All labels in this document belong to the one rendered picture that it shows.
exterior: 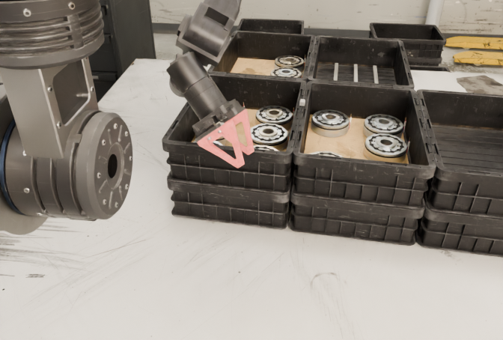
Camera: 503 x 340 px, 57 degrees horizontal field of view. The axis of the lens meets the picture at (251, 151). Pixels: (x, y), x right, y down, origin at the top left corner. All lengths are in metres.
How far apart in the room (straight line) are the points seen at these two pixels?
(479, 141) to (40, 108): 1.11
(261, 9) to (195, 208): 3.48
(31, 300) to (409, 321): 0.77
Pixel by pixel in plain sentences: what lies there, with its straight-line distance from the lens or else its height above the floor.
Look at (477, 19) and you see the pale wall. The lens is 4.75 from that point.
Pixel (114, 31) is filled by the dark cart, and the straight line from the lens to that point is 2.58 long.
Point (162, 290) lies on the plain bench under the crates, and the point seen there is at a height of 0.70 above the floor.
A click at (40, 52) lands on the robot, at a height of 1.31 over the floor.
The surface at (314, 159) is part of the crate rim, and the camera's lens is 0.99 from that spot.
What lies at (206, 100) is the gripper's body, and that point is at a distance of 0.77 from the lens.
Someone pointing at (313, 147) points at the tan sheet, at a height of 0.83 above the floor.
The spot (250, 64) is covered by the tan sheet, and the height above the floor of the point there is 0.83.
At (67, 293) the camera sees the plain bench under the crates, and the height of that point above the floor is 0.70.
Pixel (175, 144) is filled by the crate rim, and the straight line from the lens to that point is 1.05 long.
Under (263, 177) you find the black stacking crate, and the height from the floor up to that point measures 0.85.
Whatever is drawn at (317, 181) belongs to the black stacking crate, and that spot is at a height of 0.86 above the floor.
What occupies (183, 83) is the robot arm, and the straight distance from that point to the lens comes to 0.78.
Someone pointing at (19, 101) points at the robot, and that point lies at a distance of 0.56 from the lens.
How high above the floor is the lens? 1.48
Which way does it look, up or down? 33 degrees down
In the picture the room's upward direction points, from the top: straight up
